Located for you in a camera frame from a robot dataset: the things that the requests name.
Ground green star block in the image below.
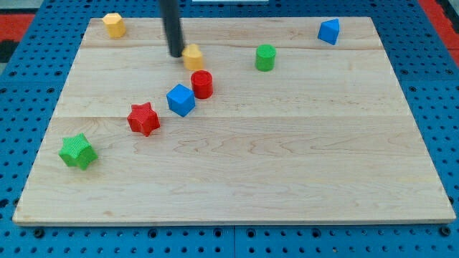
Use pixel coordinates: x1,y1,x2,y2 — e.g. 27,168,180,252
59,133,98,170

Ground light wooden board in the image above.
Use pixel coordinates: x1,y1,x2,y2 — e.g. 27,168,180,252
13,17,455,226

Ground blue triangle block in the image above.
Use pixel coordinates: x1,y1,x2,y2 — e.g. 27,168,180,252
318,19,340,45

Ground yellow hexagon block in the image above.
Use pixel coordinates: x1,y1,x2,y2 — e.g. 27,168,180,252
102,13,126,38

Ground red star block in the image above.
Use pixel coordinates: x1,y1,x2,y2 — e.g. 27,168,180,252
127,102,161,137

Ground yellow heart block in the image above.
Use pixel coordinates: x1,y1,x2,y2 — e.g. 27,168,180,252
181,44,204,71

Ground red cylinder block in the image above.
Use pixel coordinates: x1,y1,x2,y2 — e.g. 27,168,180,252
191,70,213,99

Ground green cylinder block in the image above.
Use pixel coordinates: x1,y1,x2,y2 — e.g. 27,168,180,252
255,44,276,72

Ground blue cube block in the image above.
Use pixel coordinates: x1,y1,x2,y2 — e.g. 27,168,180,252
166,84,195,117

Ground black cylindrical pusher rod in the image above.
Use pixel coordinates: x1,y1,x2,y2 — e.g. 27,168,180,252
158,0,184,58

